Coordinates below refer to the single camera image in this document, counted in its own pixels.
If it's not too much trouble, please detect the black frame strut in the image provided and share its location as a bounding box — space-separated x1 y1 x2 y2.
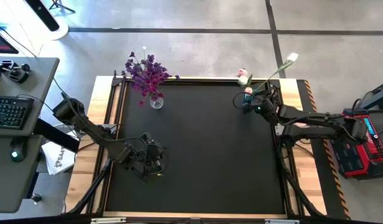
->
280 146 325 218
68 155 113 216

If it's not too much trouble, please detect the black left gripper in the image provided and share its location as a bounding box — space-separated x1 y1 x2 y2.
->
122 144 166 182

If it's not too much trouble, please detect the black mat with hazard stripes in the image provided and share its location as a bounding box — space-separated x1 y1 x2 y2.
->
296 79 351 221

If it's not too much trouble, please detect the sparse purple flower sprig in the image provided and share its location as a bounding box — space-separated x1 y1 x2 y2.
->
120 45 180 94

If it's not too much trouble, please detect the black desk support bar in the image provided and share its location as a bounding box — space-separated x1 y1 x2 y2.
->
32 118 81 153

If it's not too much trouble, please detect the black aluminium table frame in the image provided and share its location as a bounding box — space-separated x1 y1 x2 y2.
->
103 77 289 218

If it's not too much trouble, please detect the clear glass vase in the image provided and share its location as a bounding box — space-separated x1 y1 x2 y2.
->
149 96 165 110

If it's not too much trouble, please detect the black computer mouse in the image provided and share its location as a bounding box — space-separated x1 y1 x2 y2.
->
9 137 28 163

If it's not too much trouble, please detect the dense purple flower bunch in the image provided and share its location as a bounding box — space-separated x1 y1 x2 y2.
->
129 60 173 96
124 54 172 94

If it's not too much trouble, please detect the black stand leg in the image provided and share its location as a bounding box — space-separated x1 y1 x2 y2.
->
354 79 383 110

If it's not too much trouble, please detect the black floor tripod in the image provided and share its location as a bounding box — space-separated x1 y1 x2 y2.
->
48 0 76 14

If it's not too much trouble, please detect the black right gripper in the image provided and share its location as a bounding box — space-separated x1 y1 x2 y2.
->
242 86 284 121

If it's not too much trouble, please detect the backlit black keyboard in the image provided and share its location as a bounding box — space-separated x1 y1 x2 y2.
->
0 95 35 131

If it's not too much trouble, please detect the black desk clamp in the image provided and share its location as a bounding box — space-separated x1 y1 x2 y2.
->
0 59 31 84

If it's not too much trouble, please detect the silver metal bracket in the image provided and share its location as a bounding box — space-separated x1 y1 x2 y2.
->
264 218 300 224
90 217 127 224

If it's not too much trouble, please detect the blue cut glass vase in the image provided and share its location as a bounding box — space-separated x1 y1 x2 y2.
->
242 92 255 106

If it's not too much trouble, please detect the white artificial tulip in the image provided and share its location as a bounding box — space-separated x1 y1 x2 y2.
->
252 52 300 94
238 75 253 94

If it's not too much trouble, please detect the grey desk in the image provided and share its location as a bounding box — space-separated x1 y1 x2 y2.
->
0 57 60 214

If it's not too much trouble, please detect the white stand with black panel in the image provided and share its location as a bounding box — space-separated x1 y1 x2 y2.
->
22 0 70 41

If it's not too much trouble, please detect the white printed paper bag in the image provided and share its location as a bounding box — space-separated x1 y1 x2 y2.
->
41 139 77 175

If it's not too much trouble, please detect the dark laptop screen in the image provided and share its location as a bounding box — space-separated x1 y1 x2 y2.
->
0 29 19 55

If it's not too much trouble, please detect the wooden workbench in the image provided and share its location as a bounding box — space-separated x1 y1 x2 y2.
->
64 75 328 218

